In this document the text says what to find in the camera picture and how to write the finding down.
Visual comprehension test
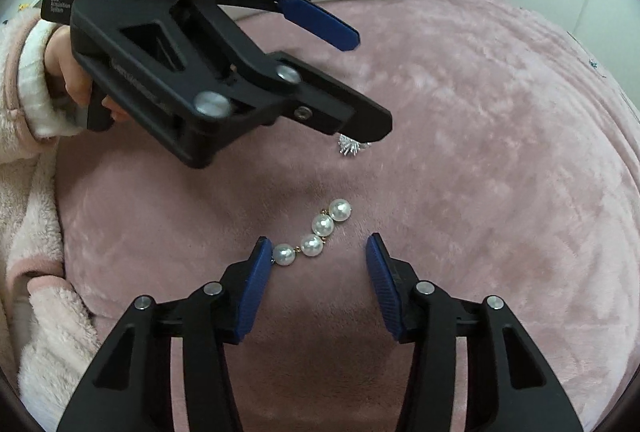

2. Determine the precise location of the person's left forearm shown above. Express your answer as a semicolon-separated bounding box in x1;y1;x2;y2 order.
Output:
0;9;83;147

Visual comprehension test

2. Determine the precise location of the pearl drop earring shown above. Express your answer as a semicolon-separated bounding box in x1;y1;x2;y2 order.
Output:
272;198;352;269

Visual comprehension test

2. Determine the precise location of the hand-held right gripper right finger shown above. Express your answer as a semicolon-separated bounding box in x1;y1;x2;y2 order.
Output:
365;233;583;432

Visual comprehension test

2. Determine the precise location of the person's left hand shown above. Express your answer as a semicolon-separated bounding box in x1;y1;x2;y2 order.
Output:
44;29;131;123

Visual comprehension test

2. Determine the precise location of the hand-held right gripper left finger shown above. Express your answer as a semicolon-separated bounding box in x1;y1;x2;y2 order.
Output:
57;237;274;432

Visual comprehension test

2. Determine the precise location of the person's pink fluffy robe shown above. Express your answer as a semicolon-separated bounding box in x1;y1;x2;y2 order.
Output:
0;132;101;418

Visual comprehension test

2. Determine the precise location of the silver starburst brooch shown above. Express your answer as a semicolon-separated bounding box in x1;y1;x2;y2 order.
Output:
336;134;373;159

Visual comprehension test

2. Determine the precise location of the pink fluffy blanket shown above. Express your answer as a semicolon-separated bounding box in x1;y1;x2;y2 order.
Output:
55;0;640;432

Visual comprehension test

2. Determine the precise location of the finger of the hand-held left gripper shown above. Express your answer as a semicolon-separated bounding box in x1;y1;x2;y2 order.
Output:
70;0;393;170
185;0;361;51

